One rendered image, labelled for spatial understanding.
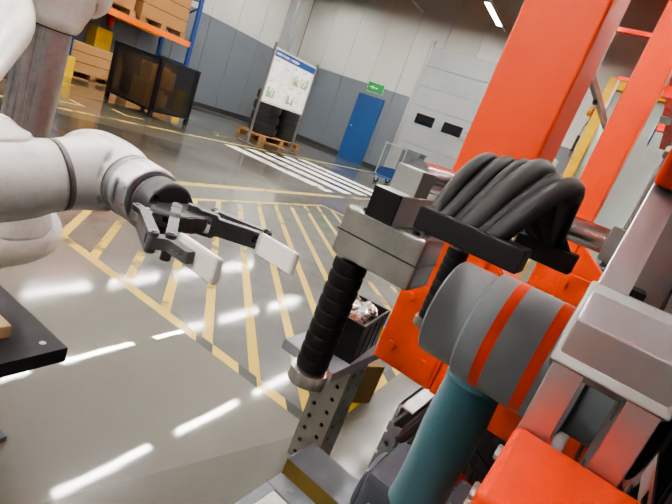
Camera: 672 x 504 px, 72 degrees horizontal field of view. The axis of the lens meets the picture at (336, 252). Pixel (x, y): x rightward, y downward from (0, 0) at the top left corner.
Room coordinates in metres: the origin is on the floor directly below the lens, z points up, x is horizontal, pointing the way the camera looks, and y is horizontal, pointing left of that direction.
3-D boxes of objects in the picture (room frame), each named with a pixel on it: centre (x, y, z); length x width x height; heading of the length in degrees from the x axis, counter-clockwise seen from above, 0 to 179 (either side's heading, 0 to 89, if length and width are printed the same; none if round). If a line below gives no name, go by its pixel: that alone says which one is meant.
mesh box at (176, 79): (8.30, 4.09, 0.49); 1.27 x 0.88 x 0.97; 64
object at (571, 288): (2.59, -1.54, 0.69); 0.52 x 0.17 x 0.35; 60
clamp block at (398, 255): (0.44, -0.04, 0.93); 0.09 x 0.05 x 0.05; 60
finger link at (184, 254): (0.47, 0.17, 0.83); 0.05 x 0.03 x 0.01; 60
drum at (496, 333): (0.52, -0.25, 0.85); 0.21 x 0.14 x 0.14; 60
